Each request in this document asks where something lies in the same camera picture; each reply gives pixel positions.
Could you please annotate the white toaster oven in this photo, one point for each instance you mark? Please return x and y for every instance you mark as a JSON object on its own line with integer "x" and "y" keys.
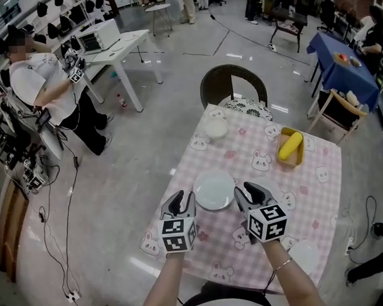
{"x": 99, "y": 34}

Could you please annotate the plastic drink bottle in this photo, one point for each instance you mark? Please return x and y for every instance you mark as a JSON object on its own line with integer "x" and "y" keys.
{"x": 122, "y": 101}

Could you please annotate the yellow corn cob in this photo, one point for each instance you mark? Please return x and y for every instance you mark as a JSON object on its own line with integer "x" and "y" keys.
{"x": 290, "y": 145}

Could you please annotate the light wooden chair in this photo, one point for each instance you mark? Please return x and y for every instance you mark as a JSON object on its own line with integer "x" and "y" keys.
{"x": 338, "y": 111}

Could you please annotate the person's left forearm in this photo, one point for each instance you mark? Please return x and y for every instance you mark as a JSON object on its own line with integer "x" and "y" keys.
{"x": 162, "y": 286}

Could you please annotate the round white side table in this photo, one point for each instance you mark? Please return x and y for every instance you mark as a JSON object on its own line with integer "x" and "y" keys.
{"x": 158, "y": 9}

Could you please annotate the person's right forearm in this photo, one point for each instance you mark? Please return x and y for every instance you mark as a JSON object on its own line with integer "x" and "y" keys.
{"x": 293, "y": 284}

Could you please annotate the yellow rectangular tray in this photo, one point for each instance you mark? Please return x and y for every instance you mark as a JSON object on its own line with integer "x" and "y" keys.
{"x": 296, "y": 157}

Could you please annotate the dark wooden bench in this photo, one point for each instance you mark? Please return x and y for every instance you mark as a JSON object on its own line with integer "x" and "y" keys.
{"x": 288, "y": 21}

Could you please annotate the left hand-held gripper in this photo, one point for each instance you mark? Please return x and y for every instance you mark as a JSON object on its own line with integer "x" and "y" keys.
{"x": 177, "y": 233}

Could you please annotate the blue tablecloth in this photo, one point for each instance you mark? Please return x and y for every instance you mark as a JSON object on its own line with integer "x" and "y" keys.
{"x": 343, "y": 76}

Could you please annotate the white rectangular table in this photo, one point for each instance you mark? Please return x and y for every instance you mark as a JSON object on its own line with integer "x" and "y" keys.
{"x": 126, "y": 45}

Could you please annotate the white power strip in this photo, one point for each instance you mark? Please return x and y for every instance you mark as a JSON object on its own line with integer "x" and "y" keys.
{"x": 73, "y": 296}

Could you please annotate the shelf with black bags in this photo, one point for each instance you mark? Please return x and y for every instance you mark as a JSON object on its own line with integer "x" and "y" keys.
{"x": 62, "y": 18}

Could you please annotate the dark wicker chair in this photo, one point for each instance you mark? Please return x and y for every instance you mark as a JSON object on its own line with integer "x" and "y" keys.
{"x": 217, "y": 81}

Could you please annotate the pink checked tablecloth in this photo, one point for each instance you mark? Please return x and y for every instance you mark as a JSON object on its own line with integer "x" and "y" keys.
{"x": 242, "y": 147}

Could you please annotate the person's torso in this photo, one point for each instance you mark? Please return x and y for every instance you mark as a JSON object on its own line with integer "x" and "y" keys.
{"x": 223, "y": 303}

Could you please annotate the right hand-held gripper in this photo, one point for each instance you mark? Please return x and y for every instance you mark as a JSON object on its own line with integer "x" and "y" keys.
{"x": 267, "y": 222}

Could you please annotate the white bowl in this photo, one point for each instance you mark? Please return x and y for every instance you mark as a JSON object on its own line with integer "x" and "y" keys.
{"x": 215, "y": 129}

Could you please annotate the small black monitor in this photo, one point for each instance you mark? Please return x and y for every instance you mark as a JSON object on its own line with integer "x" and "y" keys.
{"x": 45, "y": 118}

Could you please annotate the floral seat cushion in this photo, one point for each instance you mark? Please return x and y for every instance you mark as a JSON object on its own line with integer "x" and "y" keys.
{"x": 246, "y": 106}

